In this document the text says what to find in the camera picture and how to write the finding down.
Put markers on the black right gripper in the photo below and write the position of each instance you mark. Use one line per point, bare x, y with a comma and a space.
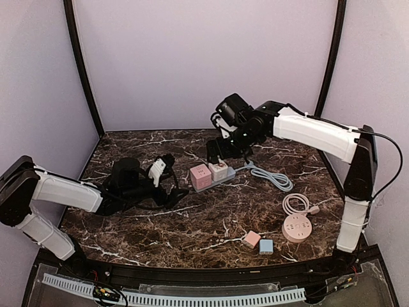
218, 147

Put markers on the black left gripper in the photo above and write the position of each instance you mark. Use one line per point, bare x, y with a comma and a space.
162, 194

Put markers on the white cube socket adapter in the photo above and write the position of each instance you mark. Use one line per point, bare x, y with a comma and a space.
219, 171

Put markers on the blue power strip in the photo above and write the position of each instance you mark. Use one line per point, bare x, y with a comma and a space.
231, 175

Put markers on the pink cube socket adapter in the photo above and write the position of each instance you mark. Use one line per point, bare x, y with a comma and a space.
200, 176

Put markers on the small pink charger plug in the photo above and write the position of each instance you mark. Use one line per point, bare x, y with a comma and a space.
251, 239

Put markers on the small blue charger plug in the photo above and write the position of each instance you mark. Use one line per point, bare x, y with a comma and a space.
266, 246

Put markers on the pink round power socket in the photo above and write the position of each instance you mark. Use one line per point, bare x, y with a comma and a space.
296, 228

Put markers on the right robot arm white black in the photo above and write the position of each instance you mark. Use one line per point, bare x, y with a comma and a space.
242, 127

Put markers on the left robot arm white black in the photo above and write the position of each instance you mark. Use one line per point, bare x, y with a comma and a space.
25, 182

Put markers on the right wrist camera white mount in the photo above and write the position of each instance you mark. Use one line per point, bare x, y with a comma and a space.
220, 124

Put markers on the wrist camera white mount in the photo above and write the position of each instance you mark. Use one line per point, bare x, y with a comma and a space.
162, 166
220, 124

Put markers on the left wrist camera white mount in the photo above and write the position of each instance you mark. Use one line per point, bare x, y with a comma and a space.
162, 166

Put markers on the white slotted cable duct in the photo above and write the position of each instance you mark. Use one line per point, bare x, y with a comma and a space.
160, 295

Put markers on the black table front rail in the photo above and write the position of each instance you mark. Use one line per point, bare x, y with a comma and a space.
159, 266

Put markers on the right black frame post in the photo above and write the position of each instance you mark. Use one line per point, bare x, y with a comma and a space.
332, 57

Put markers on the black frame post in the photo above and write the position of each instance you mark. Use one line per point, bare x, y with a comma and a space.
332, 57
81, 67

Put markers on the left black frame post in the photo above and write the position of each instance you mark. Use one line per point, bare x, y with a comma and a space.
81, 67

